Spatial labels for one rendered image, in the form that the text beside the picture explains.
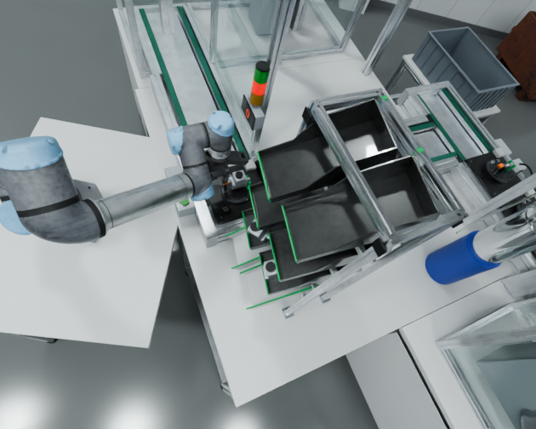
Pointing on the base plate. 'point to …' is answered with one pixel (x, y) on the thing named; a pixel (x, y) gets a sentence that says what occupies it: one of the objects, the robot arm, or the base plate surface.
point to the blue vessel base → (455, 262)
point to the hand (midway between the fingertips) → (221, 181)
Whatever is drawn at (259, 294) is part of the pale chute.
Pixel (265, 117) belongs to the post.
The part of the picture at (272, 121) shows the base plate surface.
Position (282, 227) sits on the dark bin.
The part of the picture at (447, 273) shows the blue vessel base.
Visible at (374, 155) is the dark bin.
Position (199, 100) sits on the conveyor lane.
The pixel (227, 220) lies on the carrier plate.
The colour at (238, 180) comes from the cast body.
